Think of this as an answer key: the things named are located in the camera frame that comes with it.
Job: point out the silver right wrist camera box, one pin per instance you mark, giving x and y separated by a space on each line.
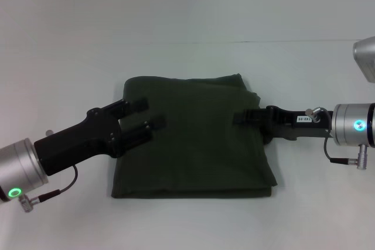
366 56

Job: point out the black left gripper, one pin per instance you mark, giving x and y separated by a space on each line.
76 144

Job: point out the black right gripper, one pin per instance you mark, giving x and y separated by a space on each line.
304 122

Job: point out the dark green FREE t-shirt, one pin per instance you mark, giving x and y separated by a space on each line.
199 150

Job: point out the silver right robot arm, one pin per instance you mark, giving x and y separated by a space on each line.
354 125

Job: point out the small silver connector stub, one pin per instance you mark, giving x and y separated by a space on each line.
49 131

